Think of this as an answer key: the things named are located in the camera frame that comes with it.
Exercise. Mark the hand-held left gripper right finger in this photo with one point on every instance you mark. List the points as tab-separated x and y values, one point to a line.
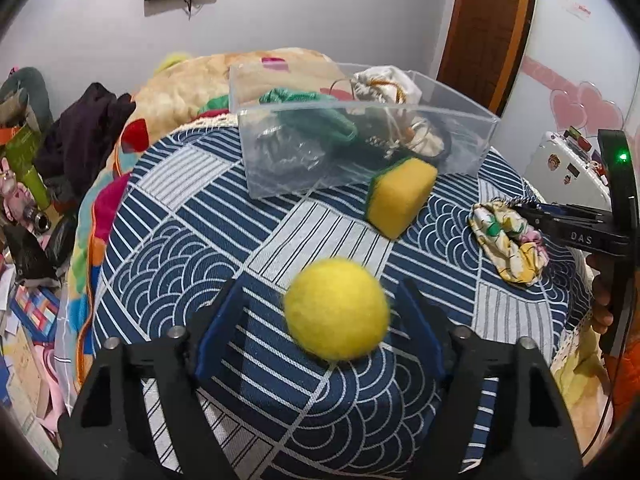
422	335

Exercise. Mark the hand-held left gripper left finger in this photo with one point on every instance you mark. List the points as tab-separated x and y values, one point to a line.
220	332

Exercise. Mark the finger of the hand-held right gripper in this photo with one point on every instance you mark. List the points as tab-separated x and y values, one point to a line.
560	211

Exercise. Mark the floral fabric scrunchie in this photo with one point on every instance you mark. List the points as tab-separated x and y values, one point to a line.
505	245

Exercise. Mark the yellow felt ball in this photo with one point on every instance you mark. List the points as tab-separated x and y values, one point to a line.
336	310

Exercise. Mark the clear plastic box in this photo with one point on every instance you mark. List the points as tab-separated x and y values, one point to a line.
280	175

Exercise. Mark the person's right forearm orange sleeve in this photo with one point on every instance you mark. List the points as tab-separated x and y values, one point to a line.
627	375

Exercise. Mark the person's right hand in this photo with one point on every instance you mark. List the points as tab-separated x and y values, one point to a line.
601	300

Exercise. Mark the white suitcase with stickers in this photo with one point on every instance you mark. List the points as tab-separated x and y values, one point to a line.
555	160

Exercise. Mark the blue patterned tablecloth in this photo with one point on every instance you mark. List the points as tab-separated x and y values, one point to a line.
200	240

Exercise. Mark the yellow and green sponge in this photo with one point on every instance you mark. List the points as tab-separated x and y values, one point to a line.
397	200

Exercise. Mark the cream lace cover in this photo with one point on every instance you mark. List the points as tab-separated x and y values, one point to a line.
575	385

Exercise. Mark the colourful cardboard box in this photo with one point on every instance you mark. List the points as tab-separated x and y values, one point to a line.
35	310

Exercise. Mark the grey sheer scrunchie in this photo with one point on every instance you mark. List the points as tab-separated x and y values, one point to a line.
285	150

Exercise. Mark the brown wooden door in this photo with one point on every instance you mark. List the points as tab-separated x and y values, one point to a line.
487	25

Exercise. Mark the black plastic bag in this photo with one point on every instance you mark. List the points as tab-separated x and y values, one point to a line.
30	255

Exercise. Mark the green scrunchie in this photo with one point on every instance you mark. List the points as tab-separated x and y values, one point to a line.
325	117

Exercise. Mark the dark clothing pile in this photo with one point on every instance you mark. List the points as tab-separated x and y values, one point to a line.
82	135

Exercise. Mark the green bottle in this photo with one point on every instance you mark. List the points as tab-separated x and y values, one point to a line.
27	160

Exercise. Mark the grey green cloth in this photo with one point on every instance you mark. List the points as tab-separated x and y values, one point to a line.
25	90

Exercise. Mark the pink heart wall decal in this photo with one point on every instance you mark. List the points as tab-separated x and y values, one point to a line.
585	107

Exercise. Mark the pink ribbon wall decal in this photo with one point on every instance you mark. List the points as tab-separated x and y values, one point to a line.
545	72

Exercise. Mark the small wall sticker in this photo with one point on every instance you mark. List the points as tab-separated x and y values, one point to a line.
577	8

